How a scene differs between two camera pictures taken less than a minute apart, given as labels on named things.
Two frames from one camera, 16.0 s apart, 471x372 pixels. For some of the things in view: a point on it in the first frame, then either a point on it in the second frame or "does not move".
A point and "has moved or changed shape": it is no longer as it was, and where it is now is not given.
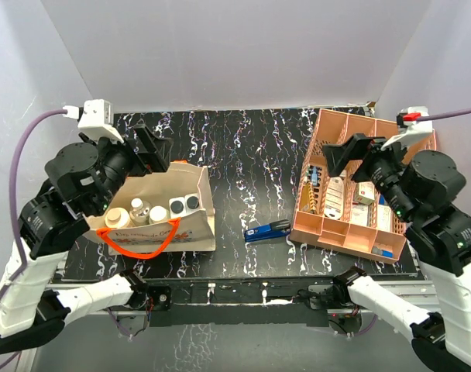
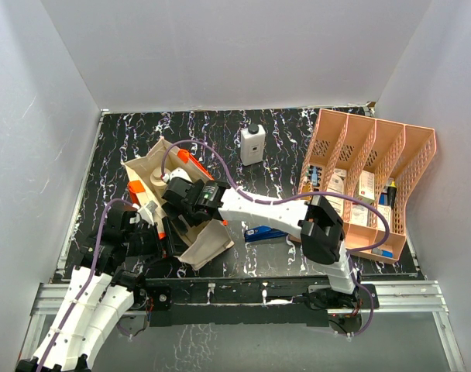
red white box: [366, 192] does not move
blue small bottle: [314, 177] does not move
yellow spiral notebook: [307, 198] does not move
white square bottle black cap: [177, 207] has moved or changed shape
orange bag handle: [102, 233] has moved or changed shape
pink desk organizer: [339, 211] does not move
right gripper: [337, 155] → [179, 212]
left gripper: [155, 156] → [168, 242]
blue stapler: [276, 229] does not move
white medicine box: [334, 203] does not move
